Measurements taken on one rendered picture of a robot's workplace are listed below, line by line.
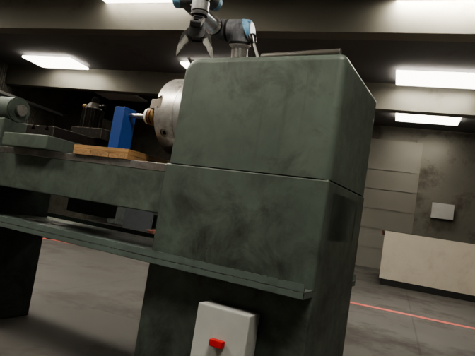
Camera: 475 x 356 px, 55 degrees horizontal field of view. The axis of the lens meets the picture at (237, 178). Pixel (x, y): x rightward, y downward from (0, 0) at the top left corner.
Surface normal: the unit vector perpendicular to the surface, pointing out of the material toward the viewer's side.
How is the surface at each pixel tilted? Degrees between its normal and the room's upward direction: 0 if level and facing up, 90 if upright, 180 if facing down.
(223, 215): 90
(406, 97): 90
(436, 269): 90
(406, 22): 90
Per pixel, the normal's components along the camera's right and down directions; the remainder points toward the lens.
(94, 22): -0.33, -0.13
